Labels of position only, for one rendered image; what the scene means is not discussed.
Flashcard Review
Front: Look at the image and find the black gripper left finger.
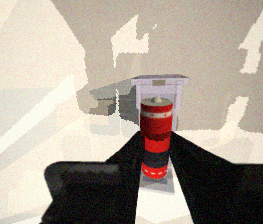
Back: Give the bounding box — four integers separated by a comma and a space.
43, 131, 143, 224

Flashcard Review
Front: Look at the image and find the red cylindrical battery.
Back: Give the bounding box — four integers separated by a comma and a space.
140, 97, 173, 179

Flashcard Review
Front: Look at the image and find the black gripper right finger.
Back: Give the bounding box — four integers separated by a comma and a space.
169, 131, 263, 224

